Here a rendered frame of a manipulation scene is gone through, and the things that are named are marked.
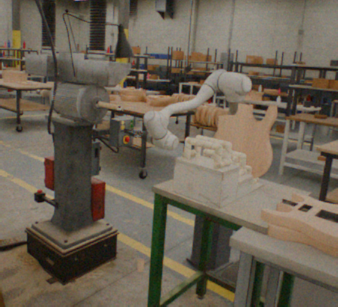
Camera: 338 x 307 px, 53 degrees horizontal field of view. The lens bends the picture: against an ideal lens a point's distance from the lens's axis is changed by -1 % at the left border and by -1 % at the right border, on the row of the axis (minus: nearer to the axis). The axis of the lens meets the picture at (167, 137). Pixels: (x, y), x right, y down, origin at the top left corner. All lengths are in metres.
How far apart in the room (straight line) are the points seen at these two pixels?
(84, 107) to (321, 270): 1.62
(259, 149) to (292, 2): 11.91
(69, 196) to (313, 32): 11.51
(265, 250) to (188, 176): 0.50
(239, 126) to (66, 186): 1.32
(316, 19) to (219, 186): 11.87
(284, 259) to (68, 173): 1.63
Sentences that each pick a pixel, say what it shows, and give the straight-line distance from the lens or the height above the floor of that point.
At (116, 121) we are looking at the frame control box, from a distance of 2.47.
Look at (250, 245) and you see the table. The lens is 1.38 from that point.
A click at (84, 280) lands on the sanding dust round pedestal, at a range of 2.68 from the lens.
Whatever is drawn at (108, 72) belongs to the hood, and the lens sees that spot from 1.98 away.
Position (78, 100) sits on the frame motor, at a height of 1.27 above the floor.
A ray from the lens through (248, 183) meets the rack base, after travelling 1.75.
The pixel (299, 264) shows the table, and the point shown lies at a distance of 1.34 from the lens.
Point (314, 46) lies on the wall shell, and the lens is 13.06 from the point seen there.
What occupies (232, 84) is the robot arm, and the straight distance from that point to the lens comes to 2.18.
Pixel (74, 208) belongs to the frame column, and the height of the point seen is 0.47.
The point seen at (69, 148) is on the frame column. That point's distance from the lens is 2.45.
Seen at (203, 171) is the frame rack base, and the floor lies 1.08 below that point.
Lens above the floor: 1.55
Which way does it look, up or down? 12 degrees down
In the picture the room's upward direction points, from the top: 4 degrees clockwise
